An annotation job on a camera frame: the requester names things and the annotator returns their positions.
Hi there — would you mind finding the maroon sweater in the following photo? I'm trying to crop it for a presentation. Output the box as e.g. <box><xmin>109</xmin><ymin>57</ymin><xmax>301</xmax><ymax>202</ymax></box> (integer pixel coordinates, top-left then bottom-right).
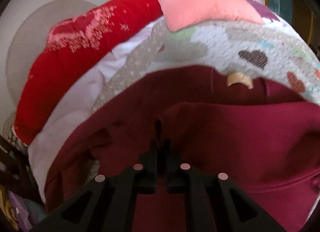
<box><xmin>44</xmin><ymin>66</ymin><xmax>319</xmax><ymax>231</ymax></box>

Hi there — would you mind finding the pile of colourful clothes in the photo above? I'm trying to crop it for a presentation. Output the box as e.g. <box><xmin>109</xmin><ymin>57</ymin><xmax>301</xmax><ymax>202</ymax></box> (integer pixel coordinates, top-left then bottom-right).
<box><xmin>1</xmin><ymin>185</ymin><xmax>47</xmax><ymax>231</ymax></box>

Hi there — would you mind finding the tan clothing tag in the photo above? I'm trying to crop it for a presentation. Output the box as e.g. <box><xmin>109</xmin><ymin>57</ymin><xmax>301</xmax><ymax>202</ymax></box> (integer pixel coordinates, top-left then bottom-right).
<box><xmin>227</xmin><ymin>72</ymin><xmax>253</xmax><ymax>90</ymax></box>

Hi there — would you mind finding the dark wooden chair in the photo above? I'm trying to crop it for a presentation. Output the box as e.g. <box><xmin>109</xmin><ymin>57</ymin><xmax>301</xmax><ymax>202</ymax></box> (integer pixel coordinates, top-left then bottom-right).
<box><xmin>1</xmin><ymin>136</ymin><xmax>43</xmax><ymax>205</ymax></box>

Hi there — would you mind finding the white bed sheet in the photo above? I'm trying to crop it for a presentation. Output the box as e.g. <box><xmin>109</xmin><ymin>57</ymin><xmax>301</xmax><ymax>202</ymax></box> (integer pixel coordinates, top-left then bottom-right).
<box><xmin>28</xmin><ymin>16</ymin><xmax>164</xmax><ymax>202</ymax></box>

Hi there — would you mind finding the heart patterned quilt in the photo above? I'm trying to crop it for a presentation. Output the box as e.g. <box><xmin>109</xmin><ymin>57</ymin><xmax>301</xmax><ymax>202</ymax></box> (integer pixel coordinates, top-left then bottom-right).
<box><xmin>92</xmin><ymin>16</ymin><xmax>319</xmax><ymax>111</ymax></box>

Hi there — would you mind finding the red embroidered pillow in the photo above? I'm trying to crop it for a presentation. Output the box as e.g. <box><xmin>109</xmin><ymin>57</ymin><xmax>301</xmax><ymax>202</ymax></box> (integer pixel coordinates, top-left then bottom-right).
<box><xmin>14</xmin><ymin>0</ymin><xmax>163</xmax><ymax>146</ymax></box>

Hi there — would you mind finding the round beige headboard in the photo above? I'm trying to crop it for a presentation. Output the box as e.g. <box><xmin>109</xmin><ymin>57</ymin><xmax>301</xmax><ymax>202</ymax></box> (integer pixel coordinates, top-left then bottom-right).
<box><xmin>6</xmin><ymin>0</ymin><xmax>96</xmax><ymax>105</ymax></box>

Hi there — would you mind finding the purple cloth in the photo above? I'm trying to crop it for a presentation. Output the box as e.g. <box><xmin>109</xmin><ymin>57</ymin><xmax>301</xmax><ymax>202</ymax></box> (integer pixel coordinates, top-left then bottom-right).
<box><xmin>246</xmin><ymin>0</ymin><xmax>279</xmax><ymax>21</ymax></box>

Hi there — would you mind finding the pink pillow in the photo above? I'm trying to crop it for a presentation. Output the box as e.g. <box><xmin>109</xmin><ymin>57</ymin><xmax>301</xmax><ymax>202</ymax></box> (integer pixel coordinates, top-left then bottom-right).
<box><xmin>157</xmin><ymin>0</ymin><xmax>264</xmax><ymax>32</ymax></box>

